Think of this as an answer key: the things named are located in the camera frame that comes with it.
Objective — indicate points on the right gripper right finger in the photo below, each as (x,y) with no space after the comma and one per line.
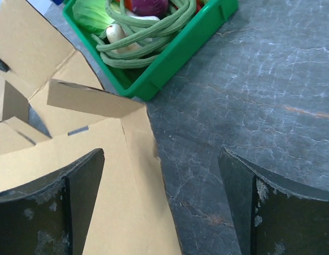
(271,213)

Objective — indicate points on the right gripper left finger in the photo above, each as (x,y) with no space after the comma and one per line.
(52,214)

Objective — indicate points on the spare cardboard box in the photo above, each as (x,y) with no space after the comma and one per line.
(131,213)

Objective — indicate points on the green long beans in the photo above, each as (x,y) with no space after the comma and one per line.
(144,40)

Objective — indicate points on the bok choy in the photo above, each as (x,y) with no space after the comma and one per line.
(91,15)

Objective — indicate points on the green plastic tray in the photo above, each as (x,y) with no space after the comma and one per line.
(145,82)

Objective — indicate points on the red and blue drink can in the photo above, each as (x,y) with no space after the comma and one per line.
(57,2)

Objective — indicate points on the purple onion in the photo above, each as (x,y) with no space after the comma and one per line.
(156,8)

